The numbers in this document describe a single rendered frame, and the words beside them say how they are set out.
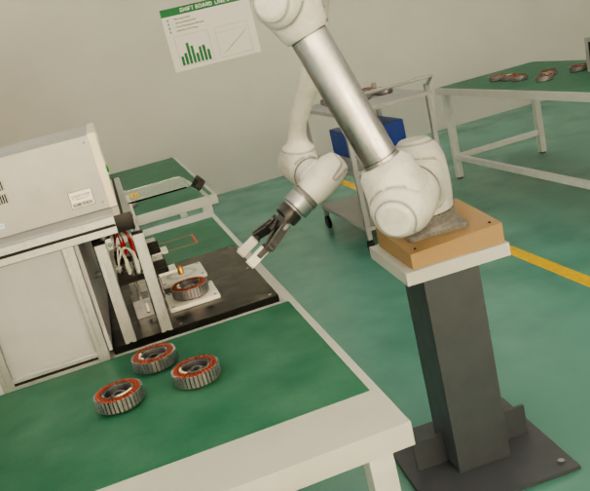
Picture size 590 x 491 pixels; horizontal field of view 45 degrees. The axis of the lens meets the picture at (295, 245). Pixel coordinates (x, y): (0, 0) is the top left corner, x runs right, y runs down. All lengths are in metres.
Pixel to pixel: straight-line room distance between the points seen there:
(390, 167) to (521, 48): 6.99
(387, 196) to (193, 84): 5.73
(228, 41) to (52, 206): 5.65
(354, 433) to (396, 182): 0.75
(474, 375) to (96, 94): 5.70
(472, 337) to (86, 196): 1.20
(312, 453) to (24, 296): 0.93
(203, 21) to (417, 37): 2.32
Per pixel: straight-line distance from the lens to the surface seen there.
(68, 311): 1.95
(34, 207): 2.01
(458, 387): 2.29
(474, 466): 2.45
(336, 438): 1.34
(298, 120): 2.21
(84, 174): 2.00
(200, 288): 2.12
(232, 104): 7.53
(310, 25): 1.84
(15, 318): 1.96
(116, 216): 1.88
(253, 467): 1.33
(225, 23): 7.53
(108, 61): 7.39
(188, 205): 3.72
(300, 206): 2.14
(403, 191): 1.84
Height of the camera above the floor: 1.46
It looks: 17 degrees down
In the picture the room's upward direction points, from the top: 14 degrees counter-clockwise
